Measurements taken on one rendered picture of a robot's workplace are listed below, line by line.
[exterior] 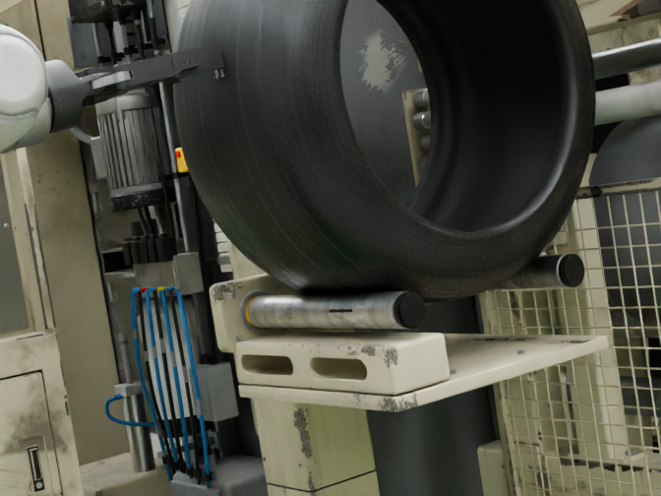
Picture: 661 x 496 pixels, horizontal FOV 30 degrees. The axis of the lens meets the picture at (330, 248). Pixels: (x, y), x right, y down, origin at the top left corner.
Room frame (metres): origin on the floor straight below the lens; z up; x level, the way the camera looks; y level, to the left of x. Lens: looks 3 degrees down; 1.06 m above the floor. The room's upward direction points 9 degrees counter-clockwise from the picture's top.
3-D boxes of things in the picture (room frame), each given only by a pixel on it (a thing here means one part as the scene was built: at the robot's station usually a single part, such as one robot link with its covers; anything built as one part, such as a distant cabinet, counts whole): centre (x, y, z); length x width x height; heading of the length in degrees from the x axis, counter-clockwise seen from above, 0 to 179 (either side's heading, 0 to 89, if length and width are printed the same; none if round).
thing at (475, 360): (1.68, -0.09, 0.80); 0.37 x 0.36 x 0.02; 125
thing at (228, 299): (1.83, 0.01, 0.90); 0.40 x 0.03 x 0.10; 125
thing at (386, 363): (1.60, 0.02, 0.83); 0.36 x 0.09 x 0.06; 35
